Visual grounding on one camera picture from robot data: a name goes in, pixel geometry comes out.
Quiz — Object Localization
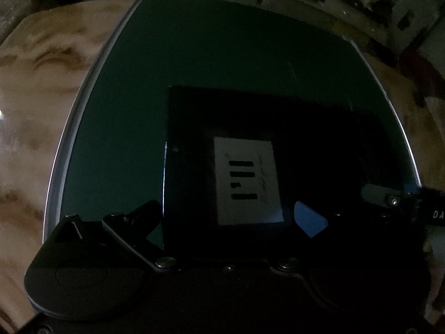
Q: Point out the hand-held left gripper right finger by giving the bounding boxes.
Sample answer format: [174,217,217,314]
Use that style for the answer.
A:
[271,201,426,274]

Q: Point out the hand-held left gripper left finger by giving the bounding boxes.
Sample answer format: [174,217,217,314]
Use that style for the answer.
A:
[56,199,178,272]

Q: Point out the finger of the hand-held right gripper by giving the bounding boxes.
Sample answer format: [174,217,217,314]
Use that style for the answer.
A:
[361,184,445,228]

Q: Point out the black box lid white label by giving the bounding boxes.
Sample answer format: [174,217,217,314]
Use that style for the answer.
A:
[163,84,393,261]

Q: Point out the marble desktop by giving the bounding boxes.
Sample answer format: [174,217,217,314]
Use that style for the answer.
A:
[0,0,445,321]

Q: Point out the green desk mat silver edge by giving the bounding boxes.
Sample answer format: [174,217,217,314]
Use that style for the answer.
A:
[42,0,423,244]

